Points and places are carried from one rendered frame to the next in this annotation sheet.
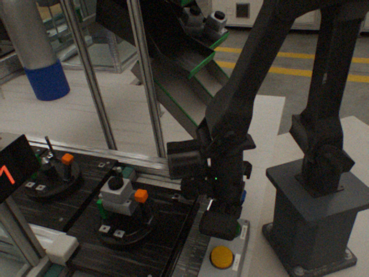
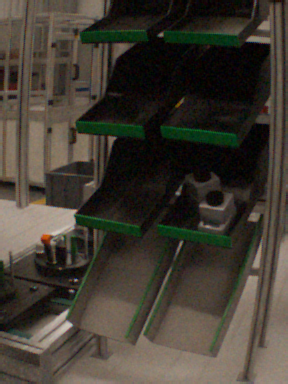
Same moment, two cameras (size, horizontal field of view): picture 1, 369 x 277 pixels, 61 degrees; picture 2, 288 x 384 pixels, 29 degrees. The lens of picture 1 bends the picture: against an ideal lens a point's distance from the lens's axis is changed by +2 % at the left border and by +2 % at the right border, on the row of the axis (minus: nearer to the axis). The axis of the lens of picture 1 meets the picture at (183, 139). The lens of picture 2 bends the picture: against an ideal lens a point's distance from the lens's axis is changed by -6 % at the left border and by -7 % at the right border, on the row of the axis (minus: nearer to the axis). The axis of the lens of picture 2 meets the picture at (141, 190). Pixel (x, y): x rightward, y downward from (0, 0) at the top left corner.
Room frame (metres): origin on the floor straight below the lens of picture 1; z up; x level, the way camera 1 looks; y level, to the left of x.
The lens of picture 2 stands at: (0.69, -1.03, 1.48)
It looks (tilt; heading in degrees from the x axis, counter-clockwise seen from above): 13 degrees down; 85
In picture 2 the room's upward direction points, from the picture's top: 2 degrees clockwise
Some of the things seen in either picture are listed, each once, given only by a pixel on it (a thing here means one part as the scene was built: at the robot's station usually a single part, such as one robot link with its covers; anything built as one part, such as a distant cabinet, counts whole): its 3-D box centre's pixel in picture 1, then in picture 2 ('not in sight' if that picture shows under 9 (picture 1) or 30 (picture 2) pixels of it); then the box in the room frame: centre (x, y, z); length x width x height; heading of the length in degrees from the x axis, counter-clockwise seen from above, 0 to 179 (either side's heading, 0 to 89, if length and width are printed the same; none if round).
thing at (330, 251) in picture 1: (311, 216); not in sight; (0.41, -0.25, 0.96); 0.15 x 0.15 x 0.20; 12
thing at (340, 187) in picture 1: (319, 170); not in sight; (0.42, -0.25, 1.09); 0.07 x 0.07 x 0.06; 12
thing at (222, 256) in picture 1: (221, 257); not in sight; (0.34, -0.04, 0.96); 0.04 x 0.04 x 0.02
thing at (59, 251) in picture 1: (63, 249); not in sight; (0.40, 0.27, 0.97); 0.05 x 0.05 x 0.04; 65
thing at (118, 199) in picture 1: (115, 192); not in sight; (0.46, 0.15, 1.06); 0.08 x 0.04 x 0.07; 65
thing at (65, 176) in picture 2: not in sight; (109, 190); (0.80, 2.24, 0.73); 0.62 x 0.42 x 0.23; 155
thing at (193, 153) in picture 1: (201, 146); not in sight; (0.40, -0.03, 1.19); 0.12 x 0.08 x 0.11; 92
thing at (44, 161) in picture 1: (49, 170); (60, 250); (0.62, 0.35, 1.01); 0.24 x 0.24 x 0.13; 65
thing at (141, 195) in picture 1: (140, 205); not in sight; (0.43, 0.10, 1.04); 0.04 x 0.02 x 0.08; 65
